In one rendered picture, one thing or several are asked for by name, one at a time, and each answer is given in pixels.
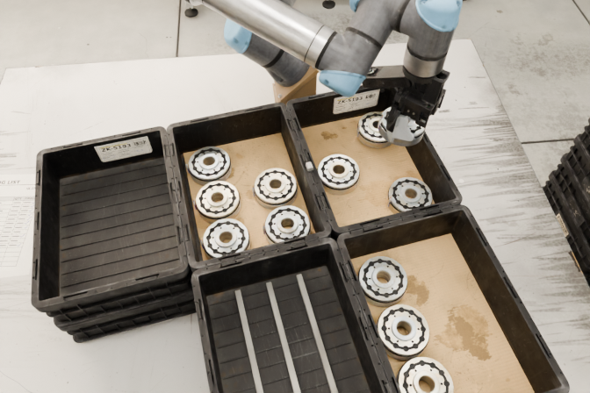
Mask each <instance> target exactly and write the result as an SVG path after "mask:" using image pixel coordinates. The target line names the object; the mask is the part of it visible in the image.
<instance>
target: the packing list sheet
mask: <svg viewBox="0 0 590 393"><path fill-rule="evenodd" d="M35 176H36V174H28V175H0V278H3V277H11V276H19V275H29V272H30V267H31V263H32V246H33V222H34V199H35Z"/></svg>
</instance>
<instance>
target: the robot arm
mask: <svg viewBox="0 0 590 393"><path fill-rule="evenodd" d="M184 1H186V2H188V3H190V4H192V5H194V6H197V5H200V4H203V5H205V6H206V7H208V8H210V9H212V10H213V11H216V12H218V13H219V14H220V15H222V16H224V17H226V18H227V21H226V23H225V28H224V38H225V41H226V43H227V44H228V45H229V46H230V47H231V48H232V49H234V50H235V51H236V52H237V53H238V54H242V55H244V56H245V57H247V58H249V59H250V60H252V61H253V62H255V63H257V64H258V65H260V66H261V67H263V68H265V69H266V71H267V72H268V73H269V74H270V76H271V77H272V78H273V80H274V81H275V82H276V83H278V84H279V85H281V86H283V87H291V86H292V85H294V84H296V83H297V82H298V81H300V80H301V79H302V77H303V76H304V75H305V74H306V72H307V70H308V69H309V68H310V66H312V67H314V68H317V69H318V70H319V71H320V76H319V82H320V83H322V84H323V85H324V86H326V87H328V88H329V89H331V90H332V91H334V92H336V93H338V94H340V95H342V96H345V97H351V96H354V95H355V94H356V92H357V90H358V89H359V87H360V86H361V84H363V87H364V88H397V89H398V91H397V92H396V94H395V95H394V98H393V100H392V106H391V107H392V108H391V110H390V113H389V116H388V119H387V123H386V130H387V135H388V138H389V140H390V142H391V143H393V141H394V138H396V139H403V140H406V141H412V140H414V135H413V134H412V133H411V132H410V131H409V130H408V128H407V125H408V120H412V121H415V123H416V124H417V125H419V126H421V127H423V128H426V126H427V123H428V119H429V116H431V115H433V116H434V115H435V113H436V111H437V109H438V108H439V109H440V108H441V105H442V102H443V99H444V96H445V93H446V89H444V88H443V86H444V84H445V82H446V81H447V80H448V78H449V76H450V72H449V71H446V70H444V69H443V65H444V62H445V60H446V57H447V54H448V51H449V48H450V43H451V41H452V38H453V35H454V32H455V30H456V28H457V25H458V22H459V15H460V11H461V8H462V4H463V0H349V6H350V9H351V10H352V11H353V12H355V14H354V16H353V18H352V19H351V20H350V22H349V25H348V26H347V28H346V30H345V32H344V33H343V35H341V34H340V33H338V32H335V31H334V30H332V29H330V28H328V27H327V26H325V25H323V24H322V23H320V22H318V21H316V20H314V19H313V18H310V17H308V16H307V15H306V14H304V13H302V12H300V11H298V10H296V9H294V8H292V7H293V5H294V4H295V2H296V0H184ZM392 30H394V31H396V32H399V33H403V34H405V35H407V36H408V40H407V47H406V51H405V55H404V59H403V65H392V66H376V67H372V64H373V63H374V61H375V60H376V58H377V57H378V54H379V52H380V51H381V49H382V48H383V46H384V44H385V42H386V41H387V39H388V38H389V36H390V34H391V32H392ZM440 101H441V102H440Z"/></svg>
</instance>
